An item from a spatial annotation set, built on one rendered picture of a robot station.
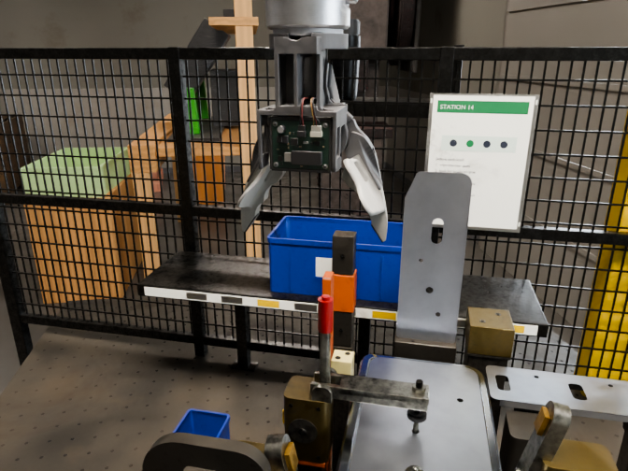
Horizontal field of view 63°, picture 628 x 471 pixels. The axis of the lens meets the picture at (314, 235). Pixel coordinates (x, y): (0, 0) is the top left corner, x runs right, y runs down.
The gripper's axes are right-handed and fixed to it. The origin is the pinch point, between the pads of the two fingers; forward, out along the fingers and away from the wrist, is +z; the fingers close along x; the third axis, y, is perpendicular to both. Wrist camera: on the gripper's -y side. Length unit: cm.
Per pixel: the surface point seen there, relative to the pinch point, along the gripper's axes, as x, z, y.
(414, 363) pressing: 11.9, 35.6, -32.1
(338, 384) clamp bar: 0.6, 29.7, -15.2
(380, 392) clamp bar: 7.2, 28.2, -12.5
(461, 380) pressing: 20.0, 35.6, -28.6
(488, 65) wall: 56, -7, -398
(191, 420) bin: -36, 59, -35
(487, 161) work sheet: 25, 5, -69
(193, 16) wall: -276, -58, -580
